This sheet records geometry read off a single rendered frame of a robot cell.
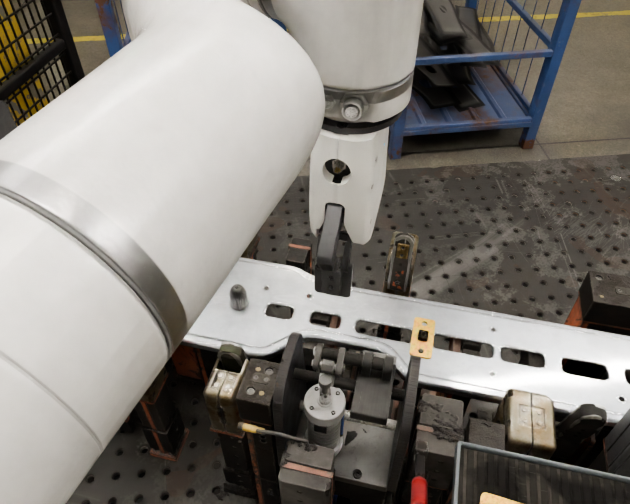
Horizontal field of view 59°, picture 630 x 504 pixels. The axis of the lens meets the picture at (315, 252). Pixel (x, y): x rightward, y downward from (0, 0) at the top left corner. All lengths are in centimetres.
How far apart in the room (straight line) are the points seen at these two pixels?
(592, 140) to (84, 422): 346
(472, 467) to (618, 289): 55
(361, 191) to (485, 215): 135
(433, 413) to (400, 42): 60
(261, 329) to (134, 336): 85
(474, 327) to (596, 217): 88
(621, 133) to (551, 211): 191
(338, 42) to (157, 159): 20
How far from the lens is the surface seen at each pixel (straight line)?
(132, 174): 18
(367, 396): 76
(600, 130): 366
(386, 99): 38
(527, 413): 89
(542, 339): 108
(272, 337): 100
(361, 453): 94
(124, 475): 127
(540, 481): 75
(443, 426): 85
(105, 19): 274
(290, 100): 23
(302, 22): 37
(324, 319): 104
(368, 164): 40
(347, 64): 36
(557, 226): 177
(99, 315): 16
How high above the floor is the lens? 182
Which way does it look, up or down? 46 degrees down
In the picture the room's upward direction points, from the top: straight up
